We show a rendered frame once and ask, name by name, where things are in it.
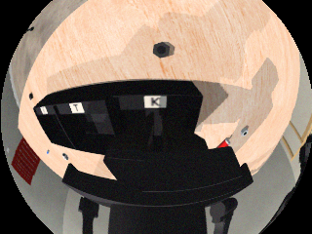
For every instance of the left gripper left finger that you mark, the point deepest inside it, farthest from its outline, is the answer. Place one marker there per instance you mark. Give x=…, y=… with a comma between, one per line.
x=136, y=137

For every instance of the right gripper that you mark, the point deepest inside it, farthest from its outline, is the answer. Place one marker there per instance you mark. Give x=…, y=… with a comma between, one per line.
x=301, y=153

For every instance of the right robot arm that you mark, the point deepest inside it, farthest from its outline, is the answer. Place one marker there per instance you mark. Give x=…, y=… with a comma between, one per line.
x=224, y=209

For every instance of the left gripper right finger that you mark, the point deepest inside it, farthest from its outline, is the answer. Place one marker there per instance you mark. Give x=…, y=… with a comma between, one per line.
x=179, y=138

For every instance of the red battery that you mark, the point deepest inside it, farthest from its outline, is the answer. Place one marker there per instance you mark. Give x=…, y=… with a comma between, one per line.
x=226, y=142

